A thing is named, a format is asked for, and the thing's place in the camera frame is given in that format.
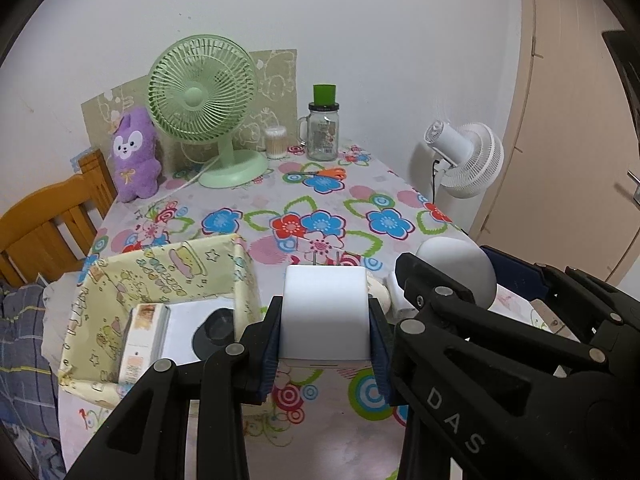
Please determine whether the round cream compact mirror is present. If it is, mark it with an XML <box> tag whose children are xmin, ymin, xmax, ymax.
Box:
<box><xmin>367</xmin><ymin>273</ymin><xmax>392</xmax><ymax>314</ymax></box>

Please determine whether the white rectangular power adapter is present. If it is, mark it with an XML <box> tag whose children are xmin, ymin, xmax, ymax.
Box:
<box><xmin>280</xmin><ymin>266</ymin><xmax>370</xmax><ymax>363</ymax></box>

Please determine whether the white 45W charger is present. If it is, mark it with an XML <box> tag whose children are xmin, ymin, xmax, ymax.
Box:
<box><xmin>530</xmin><ymin>299</ymin><xmax>578</xmax><ymax>341</ymax></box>

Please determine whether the white rectangular box orange label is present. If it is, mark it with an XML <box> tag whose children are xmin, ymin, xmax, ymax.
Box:
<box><xmin>118</xmin><ymin>304</ymin><xmax>169</xmax><ymax>385</ymax></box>

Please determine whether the blue plaid bedding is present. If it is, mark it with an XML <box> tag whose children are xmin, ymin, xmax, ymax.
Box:
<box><xmin>1</xmin><ymin>283</ymin><xmax>66</xmax><ymax>479</ymax></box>

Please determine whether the grey round speaker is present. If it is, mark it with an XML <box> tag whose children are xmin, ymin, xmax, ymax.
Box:
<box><xmin>416</xmin><ymin>236</ymin><xmax>497</xmax><ymax>309</ymax></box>

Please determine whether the floral tablecloth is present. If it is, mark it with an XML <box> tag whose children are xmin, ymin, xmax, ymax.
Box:
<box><xmin>80</xmin><ymin>146</ymin><xmax>475</xmax><ymax>479</ymax></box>

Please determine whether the yellow cartoon fabric storage box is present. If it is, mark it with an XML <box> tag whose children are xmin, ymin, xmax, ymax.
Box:
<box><xmin>58</xmin><ymin>234</ymin><xmax>262</xmax><ymax>408</ymax></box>

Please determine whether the wooden bed headboard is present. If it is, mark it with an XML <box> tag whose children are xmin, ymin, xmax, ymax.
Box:
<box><xmin>0</xmin><ymin>148</ymin><xmax>116</xmax><ymax>287</ymax></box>

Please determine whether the white clip fan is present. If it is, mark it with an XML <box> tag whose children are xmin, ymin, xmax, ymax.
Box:
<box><xmin>424</xmin><ymin>120</ymin><xmax>504</xmax><ymax>200</ymax></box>

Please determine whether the purple plush bunny toy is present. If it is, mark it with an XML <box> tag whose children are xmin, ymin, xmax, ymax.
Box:
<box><xmin>112</xmin><ymin>107</ymin><xmax>162</xmax><ymax>203</ymax></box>

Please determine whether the glass mason jar green lid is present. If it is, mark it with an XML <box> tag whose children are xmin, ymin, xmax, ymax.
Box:
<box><xmin>297</xmin><ymin>84</ymin><xmax>340</xmax><ymax>162</ymax></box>

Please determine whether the cotton swab container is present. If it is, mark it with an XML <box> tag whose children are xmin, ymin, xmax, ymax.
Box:
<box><xmin>264</xmin><ymin>126</ymin><xmax>288</xmax><ymax>159</ymax></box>

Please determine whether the green desk fan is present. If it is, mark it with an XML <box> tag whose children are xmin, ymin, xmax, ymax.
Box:
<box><xmin>146</xmin><ymin>35</ymin><xmax>268</xmax><ymax>188</ymax></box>

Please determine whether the black round suction mount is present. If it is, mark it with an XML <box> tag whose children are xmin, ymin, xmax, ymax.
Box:
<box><xmin>192</xmin><ymin>308</ymin><xmax>234</xmax><ymax>361</ymax></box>

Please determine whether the white fan power cable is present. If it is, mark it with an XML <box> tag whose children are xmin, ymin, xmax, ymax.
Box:
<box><xmin>162</xmin><ymin>154</ymin><xmax>222</xmax><ymax>194</ymax></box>

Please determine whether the beige cartoon wall sheet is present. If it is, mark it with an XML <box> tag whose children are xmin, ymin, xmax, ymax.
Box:
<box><xmin>81</xmin><ymin>49</ymin><xmax>298</xmax><ymax>174</ymax></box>

